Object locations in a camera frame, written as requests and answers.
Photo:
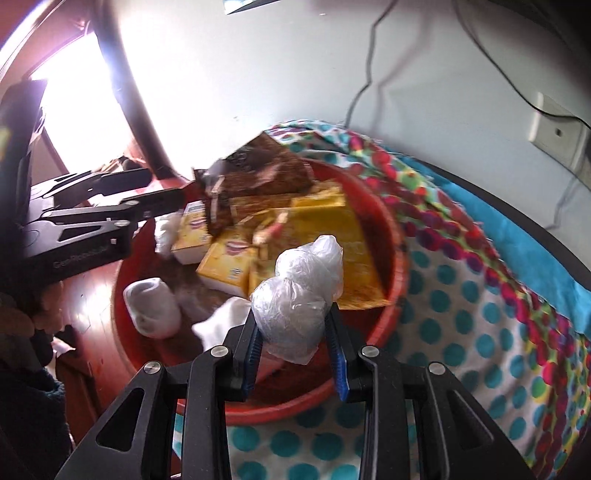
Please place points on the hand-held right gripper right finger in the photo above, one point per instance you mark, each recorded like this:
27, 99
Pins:
337, 367

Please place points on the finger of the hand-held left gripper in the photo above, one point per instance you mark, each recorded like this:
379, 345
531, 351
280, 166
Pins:
111, 182
152, 203

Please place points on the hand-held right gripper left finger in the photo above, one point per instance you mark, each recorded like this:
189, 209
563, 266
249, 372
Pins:
251, 353

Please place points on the small yellow medicine box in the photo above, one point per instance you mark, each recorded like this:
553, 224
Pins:
191, 237

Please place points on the plastic white balls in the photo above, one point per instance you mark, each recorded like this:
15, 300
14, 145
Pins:
295, 295

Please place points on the ribbed white sock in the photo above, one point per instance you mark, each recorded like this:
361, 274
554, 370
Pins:
152, 307

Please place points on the large yellow medicine box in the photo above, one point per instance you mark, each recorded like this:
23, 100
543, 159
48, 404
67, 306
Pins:
226, 265

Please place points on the brown snack bag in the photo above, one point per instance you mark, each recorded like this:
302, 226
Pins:
268, 175

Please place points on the red round tray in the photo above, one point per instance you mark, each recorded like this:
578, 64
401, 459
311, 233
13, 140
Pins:
392, 258

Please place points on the gold foil packet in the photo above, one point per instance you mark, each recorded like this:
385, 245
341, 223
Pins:
332, 230

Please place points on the person's left forearm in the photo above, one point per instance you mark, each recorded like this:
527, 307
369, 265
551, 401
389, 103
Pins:
27, 406

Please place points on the person's left hand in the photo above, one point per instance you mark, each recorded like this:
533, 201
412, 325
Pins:
23, 323

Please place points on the polka dot cloth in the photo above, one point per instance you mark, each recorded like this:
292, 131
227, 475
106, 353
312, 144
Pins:
461, 332

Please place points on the white wall socket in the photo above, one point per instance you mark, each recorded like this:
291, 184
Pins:
584, 161

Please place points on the white wall plate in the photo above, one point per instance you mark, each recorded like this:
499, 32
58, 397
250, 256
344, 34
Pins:
556, 131

